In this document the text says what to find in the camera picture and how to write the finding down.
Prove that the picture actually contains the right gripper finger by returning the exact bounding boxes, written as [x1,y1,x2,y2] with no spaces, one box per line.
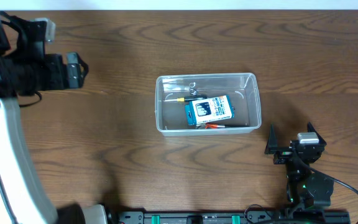
[264,124,278,154]
[307,122,327,146]

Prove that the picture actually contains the small black-handled claw hammer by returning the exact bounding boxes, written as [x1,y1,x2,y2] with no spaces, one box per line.
[224,124,247,128]

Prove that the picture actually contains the clear plastic storage container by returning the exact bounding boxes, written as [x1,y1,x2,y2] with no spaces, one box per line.
[155,73,262,137]

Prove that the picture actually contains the blue white cardboard box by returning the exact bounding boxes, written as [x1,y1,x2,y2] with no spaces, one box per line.
[185,95,235,126]

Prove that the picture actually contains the red-handled cutting pliers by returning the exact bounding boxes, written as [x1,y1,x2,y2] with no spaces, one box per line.
[196,123,225,129]

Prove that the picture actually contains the silver combination wrench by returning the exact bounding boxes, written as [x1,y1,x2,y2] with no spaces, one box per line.
[189,82,199,96]

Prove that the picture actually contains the black yellow screwdriver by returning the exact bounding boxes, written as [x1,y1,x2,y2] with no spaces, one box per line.
[164,95,207,103]

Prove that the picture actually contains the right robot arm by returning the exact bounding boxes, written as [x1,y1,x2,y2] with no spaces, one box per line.
[264,123,334,218]

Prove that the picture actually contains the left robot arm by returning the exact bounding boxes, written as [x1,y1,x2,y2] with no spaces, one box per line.
[0,11,108,223]

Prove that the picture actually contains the right black cable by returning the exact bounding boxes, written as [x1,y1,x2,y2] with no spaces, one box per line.
[306,166,358,224]

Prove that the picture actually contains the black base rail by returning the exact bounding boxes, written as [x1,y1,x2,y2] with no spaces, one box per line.
[108,210,351,224]

